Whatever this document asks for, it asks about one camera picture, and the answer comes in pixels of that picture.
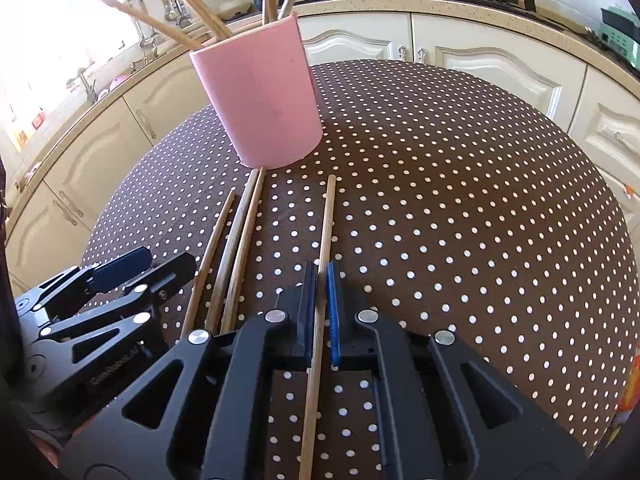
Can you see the pink basin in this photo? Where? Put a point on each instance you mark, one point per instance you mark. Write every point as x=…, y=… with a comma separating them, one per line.
x=119, y=81

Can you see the steel sink faucet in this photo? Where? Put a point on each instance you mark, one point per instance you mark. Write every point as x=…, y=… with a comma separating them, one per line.
x=85, y=85

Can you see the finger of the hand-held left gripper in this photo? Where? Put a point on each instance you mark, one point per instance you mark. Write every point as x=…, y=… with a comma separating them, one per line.
x=122, y=266
x=170, y=272

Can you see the green appliance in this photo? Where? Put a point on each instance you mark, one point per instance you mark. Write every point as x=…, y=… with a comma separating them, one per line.
x=620, y=30

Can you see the hanging steel spoons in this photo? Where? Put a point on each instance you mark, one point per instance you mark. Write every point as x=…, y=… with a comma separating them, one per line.
x=177, y=10

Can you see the brown polka dot tablecloth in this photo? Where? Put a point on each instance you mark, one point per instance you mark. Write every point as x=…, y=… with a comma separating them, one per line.
x=450, y=185

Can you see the orange container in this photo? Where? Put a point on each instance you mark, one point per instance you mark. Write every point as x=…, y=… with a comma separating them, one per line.
x=629, y=385

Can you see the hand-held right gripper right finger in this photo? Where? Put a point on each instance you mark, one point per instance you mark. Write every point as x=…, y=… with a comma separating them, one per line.
x=334, y=310

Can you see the hanging steel ladle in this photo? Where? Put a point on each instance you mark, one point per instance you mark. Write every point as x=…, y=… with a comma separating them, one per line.
x=146, y=35

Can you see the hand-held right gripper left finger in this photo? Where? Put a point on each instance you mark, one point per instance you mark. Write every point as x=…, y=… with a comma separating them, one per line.
x=309, y=310

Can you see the cream kitchen cabinets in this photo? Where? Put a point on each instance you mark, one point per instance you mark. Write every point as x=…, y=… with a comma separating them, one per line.
x=475, y=65

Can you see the pink chopstick holder cup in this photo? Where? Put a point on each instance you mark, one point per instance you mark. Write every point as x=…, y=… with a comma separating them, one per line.
x=260, y=100

